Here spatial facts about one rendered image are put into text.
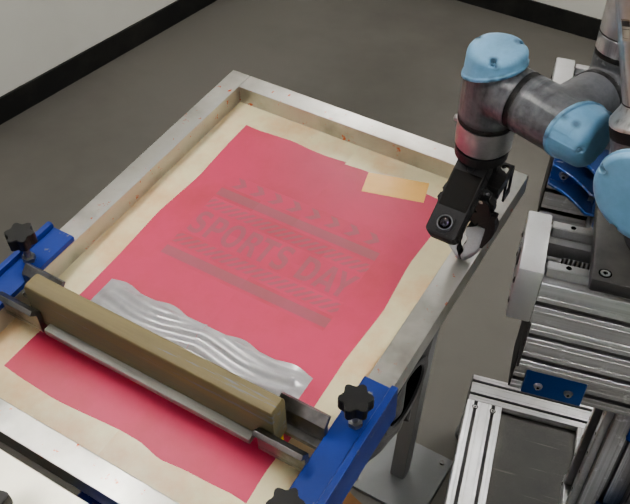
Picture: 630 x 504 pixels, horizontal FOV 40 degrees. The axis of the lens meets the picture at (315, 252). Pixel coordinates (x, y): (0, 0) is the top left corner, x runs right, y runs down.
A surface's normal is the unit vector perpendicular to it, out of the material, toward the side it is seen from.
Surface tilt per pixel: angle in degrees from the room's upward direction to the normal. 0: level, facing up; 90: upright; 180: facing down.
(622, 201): 97
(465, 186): 39
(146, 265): 9
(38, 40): 90
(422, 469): 0
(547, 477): 0
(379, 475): 0
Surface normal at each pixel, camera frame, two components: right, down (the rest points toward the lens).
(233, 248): -0.02, -0.67
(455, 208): -0.31, -0.27
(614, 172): -0.69, 0.53
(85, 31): 0.86, 0.37
